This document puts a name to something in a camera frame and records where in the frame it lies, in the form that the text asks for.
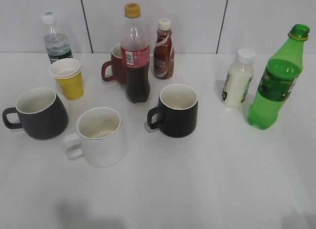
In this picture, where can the gray ceramic mug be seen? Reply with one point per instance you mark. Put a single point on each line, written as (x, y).
(38, 111)

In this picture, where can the green sprite bottle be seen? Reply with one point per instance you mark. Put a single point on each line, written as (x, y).
(278, 79)

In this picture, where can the yellow paper cup stack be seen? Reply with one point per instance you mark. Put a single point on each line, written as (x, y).
(67, 74)

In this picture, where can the black ceramic mug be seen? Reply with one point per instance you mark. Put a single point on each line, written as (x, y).
(176, 112)

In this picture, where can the brown coffee drink bottle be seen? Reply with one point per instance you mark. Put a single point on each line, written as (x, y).
(164, 50)

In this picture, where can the red ceramic mug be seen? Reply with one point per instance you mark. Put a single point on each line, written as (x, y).
(116, 63)

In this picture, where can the white ceramic mug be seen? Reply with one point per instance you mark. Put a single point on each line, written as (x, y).
(100, 138)

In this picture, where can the cola bottle yellow cap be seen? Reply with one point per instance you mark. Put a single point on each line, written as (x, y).
(135, 50)

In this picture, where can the white milk bottle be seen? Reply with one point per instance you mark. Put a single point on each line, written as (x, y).
(239, 76)

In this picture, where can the clear water bottle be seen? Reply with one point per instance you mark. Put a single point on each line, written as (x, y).
(56, 42)

